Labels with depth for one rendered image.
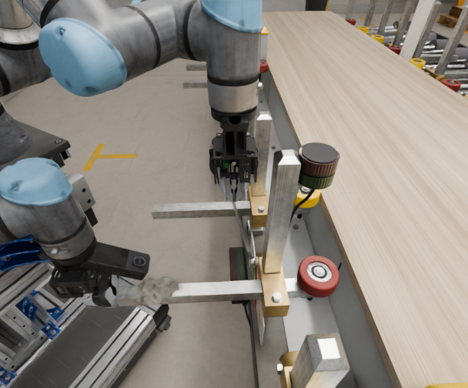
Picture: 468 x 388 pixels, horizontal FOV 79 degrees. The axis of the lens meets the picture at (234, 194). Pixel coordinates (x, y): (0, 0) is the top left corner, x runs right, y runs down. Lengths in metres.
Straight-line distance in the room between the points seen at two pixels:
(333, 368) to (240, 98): 0.34
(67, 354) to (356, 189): 1.21
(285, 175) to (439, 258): 0.43
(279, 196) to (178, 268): 1.30
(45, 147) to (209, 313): 1.09
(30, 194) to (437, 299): 0.69
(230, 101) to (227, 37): 0.08
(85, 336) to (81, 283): 0.84
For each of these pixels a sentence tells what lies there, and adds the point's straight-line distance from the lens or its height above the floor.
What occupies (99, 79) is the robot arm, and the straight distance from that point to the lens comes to 0.35.
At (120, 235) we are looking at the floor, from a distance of 1.96.
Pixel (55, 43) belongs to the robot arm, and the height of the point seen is 1.33.
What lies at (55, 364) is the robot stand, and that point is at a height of 0.21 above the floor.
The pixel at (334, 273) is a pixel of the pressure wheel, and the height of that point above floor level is 0.91.
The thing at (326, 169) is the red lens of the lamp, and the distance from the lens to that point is 0.44.
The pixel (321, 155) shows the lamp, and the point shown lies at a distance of 0.44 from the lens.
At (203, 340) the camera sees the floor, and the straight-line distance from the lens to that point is 1.51.
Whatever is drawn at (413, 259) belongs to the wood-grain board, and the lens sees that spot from 0.72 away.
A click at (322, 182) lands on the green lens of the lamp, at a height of 1.13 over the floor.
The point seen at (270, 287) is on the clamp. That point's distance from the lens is 0.62.
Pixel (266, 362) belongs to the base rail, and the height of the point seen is 0.70.
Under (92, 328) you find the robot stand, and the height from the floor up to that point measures 0.21.
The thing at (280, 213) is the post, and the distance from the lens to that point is 0.50.
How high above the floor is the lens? 1.41
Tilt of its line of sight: 42 degrees down
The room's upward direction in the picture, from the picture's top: straight up
